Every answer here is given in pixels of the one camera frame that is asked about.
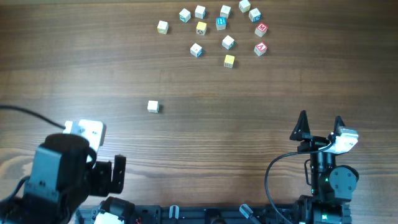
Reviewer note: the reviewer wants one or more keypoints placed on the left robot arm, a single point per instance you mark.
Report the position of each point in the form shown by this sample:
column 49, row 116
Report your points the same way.
column 64, row 173

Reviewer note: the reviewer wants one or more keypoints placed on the green block letter N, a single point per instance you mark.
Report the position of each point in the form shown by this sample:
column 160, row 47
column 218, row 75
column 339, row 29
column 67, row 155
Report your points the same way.
column 225, row 11

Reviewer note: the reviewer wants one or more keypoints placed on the blue block number 2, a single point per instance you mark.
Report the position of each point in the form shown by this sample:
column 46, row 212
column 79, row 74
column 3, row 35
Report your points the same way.
column 196, row 50

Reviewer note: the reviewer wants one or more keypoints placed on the yellow-sided white block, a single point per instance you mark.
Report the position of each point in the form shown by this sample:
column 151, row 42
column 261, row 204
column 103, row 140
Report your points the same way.
column 244, row 6

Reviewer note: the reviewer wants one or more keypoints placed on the green-edged white block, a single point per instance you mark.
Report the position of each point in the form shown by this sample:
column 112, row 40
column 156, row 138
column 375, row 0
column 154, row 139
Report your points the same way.
column 185, row 15

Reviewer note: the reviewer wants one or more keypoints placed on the yellow top picture block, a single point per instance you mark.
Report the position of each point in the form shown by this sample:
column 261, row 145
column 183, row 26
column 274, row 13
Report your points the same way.
column 201, row 28

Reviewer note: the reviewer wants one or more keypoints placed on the blue-sided white block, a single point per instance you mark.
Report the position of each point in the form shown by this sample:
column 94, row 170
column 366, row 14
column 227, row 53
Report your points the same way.
column 200, row 12

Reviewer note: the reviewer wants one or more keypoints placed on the red block letter M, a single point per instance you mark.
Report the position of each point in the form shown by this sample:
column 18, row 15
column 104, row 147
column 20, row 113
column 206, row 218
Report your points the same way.
column 261, row 29

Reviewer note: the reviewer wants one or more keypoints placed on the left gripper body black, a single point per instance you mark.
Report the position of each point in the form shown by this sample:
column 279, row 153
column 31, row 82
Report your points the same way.
column 101, row 182

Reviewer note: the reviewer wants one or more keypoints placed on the yellow top letter block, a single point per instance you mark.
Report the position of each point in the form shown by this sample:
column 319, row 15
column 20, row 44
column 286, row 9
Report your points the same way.
column 229, row 61

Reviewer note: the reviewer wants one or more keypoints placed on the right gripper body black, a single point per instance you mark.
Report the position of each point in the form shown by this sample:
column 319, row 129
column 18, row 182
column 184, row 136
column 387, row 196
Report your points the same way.
column 312, row 144

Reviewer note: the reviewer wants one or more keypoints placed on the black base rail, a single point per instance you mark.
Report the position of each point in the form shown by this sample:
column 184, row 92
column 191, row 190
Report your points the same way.
column 265, row 214

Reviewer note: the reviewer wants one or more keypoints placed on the red block letter A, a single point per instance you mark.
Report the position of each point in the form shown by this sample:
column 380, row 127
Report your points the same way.
column 260, row 49

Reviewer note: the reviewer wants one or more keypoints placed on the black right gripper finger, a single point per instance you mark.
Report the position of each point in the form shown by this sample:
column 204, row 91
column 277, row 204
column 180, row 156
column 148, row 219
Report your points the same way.
column 301, row 131
column 338, row 123

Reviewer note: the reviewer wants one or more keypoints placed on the yellow-edged block letter L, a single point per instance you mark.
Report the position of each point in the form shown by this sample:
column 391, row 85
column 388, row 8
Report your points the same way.
column 163, row 27

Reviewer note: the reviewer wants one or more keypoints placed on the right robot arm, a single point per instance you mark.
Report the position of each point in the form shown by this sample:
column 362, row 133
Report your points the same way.
column 332, row 185

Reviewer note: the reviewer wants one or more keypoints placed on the blue letter block far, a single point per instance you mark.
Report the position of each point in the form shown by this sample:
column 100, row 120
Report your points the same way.
column 254, row 15

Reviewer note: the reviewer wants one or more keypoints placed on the blue top block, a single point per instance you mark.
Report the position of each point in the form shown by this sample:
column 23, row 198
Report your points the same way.
column 220, row 23

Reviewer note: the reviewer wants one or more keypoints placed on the green block letter A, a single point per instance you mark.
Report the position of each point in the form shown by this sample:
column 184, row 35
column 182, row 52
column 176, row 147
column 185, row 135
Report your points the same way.
column 228, row 42

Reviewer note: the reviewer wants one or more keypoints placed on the white block letter O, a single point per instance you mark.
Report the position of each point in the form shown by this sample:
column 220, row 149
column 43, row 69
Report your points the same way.
column 153, row 106

